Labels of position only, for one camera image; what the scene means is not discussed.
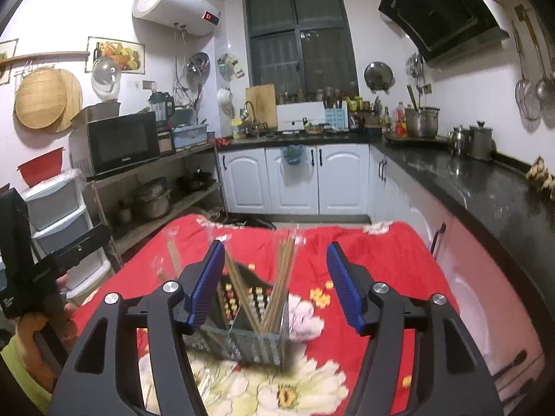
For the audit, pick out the black range hood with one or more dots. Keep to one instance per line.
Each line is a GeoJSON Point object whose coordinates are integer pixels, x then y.
{"type": "Point", "coordinates": [438, 8]}

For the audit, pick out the plastic-wrapped chopsticks pair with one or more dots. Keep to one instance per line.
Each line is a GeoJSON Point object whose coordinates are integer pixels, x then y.
{"type": "Point", "coordinates": [206, 381]}

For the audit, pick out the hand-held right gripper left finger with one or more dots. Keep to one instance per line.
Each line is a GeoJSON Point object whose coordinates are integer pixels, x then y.
{"type": "Point", "coordinates": [203, 294]}

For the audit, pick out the steel canister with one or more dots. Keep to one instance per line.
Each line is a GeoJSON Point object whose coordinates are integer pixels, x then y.
{"type": "Point", "coordinates": [481, 141]}

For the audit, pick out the framed wall picture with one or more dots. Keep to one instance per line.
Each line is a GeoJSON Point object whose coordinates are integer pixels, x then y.
{"type": "Point", "coordinates": [6, 60]}

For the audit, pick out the round bamboo lid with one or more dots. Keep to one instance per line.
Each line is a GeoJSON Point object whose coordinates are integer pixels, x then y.
{"type": "Point", "coordinates": [39, 99]}

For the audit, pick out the brown leaf-wrapped dumplings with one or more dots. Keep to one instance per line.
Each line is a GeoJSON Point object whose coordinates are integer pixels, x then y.
{"type": "Point", "coordinates": [541, 177]}

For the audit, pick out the yellow lidded jar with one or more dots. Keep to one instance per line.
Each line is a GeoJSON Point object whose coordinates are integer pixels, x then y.
{"type": "Point", "coordinates": [237, 130]}

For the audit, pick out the red plastic basin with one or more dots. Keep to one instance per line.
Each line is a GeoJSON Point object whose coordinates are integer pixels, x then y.
{"type": "Point", "coordinates": [41, 169]}

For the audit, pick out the fruit wall poster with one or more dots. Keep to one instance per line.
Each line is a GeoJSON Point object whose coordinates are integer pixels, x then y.
{"type": "Point", "coordinates": [121, 54]}

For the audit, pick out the brown wooden chopsticks bundle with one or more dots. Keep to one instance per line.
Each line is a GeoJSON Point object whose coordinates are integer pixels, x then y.
{"type": "Point", "coordinates": [279, 286]}

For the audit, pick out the steel stock pot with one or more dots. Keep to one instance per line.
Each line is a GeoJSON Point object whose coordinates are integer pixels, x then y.
{"type": "Point", "coordinates": [422, 123]}

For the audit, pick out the blue knife block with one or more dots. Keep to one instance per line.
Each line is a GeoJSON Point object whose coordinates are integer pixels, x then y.
{"type": "Point", "coordinates": [335, 119]}

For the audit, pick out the blue plastic tray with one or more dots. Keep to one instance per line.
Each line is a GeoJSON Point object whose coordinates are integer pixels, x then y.
{"type": "Point", "coordinates": [190, 136]}

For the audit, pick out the steel pot with lid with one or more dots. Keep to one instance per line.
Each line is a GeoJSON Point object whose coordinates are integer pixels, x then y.
{"type": "Point", "coordinates": [151, 201]}

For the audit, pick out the white water heater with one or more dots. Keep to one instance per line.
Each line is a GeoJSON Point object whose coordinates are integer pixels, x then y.
{"type": "Point", "coordinates": [173, 4]}

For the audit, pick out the hanging steel bowl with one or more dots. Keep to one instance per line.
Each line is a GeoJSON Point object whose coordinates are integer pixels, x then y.
{"type": "Point", "coordinates": [198, 66]}

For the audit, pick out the hanging plastic bag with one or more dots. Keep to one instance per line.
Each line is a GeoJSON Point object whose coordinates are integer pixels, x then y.
{"type": "Point", "coordinates": [292, 154]}

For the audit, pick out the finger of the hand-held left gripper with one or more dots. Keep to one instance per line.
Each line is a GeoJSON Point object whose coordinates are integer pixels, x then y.
{"type": "Point", "coordinates": [86, 242]}

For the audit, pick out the black blender jug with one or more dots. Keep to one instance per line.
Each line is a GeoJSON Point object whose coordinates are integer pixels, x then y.
{"type": "Point", "coordinates": [160, 108]}

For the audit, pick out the black wok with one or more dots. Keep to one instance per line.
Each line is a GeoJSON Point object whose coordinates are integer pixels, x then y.
{"type": "Point", "coordinates": [197, 180]}

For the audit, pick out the white hanging cup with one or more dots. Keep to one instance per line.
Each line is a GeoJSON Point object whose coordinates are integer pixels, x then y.
{"type": "Point", "coordinates": [224, 96]}

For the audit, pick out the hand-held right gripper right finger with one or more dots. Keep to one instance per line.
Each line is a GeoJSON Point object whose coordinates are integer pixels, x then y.
{"type": "Point", "coordinates": [347, 290]}

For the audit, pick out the wooden rolling pin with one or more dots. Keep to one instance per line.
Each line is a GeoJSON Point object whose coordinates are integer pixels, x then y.
{"type": "Point", "coordinates": [43, 56]}

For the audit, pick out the black kitchen countertop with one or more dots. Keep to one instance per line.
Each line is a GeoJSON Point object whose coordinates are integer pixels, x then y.
{"type": "Point", "coordinates": [477, 182]}

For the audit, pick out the person's left hand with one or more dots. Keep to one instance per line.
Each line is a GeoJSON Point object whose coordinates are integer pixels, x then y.
{"type": "Point", "coordinates": [65, 325]}

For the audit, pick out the wooden cutting board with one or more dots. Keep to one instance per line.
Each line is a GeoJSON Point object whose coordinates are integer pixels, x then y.
{"type": "Point", "coordinates": [261, 106]}

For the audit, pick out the cooking oil bottle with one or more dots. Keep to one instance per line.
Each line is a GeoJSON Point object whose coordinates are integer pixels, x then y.
{"type": "Point", "coordinates": [399, 121]}

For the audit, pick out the steel kettle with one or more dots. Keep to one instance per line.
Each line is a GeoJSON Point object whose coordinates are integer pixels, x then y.
{"type": "Point", "coordinates": [460, 141]}

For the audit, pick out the green plastic utensil basket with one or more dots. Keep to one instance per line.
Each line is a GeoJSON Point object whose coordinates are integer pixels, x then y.
{"type": "Point", "coordinates": [260, 346]}

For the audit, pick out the black microwave oven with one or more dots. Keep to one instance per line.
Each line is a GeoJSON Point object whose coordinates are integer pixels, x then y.
{"type": "Point", "coordinates": [125, 143]}

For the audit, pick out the dark framed window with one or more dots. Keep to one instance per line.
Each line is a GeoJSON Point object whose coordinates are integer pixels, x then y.
{"type": "Point", "coordinates": [299, 39]}

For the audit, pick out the white flat-door base cabinets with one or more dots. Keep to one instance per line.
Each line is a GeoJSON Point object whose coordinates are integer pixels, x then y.
{"type": "Point", "coordinates": [433, 225]}

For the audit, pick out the steel skimmer ladle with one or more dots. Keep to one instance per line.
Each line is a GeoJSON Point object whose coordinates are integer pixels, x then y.
{"type": "Point", "coordinates": [544, 89]}

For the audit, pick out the white arched-door base cabinets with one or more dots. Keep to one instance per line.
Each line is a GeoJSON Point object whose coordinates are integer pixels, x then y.
{"type": "Point", "coordinates": [338, 182]}

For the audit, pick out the red floral tablecloth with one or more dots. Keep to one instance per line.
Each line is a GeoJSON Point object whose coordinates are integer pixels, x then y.
{"type": "Point", "coordinates": [390, 247]}

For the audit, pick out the white plastic drawer unit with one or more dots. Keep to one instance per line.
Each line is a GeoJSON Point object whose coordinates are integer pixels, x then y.
{"type": "Point", "coordinates": [56, 225]}

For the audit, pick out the glass pot lid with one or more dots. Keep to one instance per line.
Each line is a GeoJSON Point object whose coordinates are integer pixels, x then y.
{"type": "Point", "coordinates": [105, 78]}

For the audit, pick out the steel kitchen faucet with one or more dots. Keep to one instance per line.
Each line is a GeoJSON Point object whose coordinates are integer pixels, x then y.
{"type": "Point", "coordinates": [249, 112]}

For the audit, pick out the metal storage shelf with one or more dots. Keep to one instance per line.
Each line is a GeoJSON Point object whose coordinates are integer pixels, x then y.
{"type": "Point", "coordinates": [190, 201]}

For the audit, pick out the round wooden board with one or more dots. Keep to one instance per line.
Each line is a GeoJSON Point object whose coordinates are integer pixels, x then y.
{"type": "Point", "coordinates": [73, 104]}

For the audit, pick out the steel pot lid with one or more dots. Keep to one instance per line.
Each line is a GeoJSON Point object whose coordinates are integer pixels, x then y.
{"type": "Point", "coordinates": [378, 77]}

